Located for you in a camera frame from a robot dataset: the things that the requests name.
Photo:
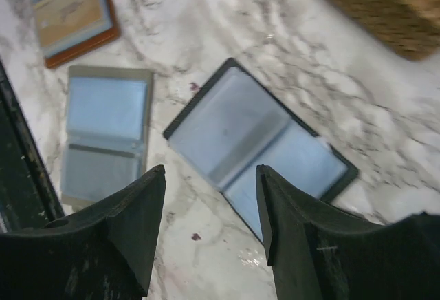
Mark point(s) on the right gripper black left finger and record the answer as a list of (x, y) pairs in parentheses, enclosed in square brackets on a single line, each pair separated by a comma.
[(105, 251)]

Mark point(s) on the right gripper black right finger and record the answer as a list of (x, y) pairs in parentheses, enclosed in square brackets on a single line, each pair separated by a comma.
[(317, 251)]

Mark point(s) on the black card holder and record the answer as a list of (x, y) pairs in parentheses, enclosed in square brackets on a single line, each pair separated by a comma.
[(233, 124)]

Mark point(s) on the grey card holder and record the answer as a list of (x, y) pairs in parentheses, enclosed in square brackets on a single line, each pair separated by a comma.
[(107, 125)]

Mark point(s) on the brown card holder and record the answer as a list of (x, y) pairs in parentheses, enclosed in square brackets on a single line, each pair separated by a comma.
[(67, 29)]

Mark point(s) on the woven rattan divider tray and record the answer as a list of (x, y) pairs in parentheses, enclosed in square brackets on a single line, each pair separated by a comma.
[(408, 27)]

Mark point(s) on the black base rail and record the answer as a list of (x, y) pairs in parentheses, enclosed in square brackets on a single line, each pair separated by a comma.
[(28, 198)]

